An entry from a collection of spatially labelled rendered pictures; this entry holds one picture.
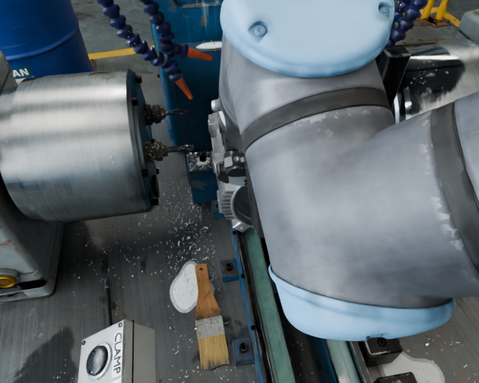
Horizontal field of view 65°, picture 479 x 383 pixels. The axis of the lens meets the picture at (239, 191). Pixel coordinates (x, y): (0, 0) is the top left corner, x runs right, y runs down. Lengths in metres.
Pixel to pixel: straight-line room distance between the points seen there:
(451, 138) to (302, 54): 0.08
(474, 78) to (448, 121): 0.56
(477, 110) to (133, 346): 0.39
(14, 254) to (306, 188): 0.62
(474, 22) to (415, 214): 0.76
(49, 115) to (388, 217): 0.52
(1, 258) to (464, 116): 0.70
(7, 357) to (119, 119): 0.47
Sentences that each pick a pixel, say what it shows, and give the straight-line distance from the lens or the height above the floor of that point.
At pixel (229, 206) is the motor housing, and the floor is 1.01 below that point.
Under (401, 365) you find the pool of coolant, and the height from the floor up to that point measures 0.80.
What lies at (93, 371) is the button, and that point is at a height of 1.07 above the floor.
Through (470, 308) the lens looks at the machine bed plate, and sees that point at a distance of 0.87.
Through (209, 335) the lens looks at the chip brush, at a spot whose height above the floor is 0.81.
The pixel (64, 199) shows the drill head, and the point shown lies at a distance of 0.63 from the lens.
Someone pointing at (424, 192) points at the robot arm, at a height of 1.38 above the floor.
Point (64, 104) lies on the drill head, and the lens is 0.62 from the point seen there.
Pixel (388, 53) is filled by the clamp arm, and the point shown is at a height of 1.25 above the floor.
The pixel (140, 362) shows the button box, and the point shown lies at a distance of 0.46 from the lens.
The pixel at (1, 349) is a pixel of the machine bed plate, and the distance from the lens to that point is 0.84.
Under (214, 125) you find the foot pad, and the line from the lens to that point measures 0.66.
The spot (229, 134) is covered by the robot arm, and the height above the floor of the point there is 1.28.
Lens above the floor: 1.49
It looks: 49 degrees down
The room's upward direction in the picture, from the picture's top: straight up
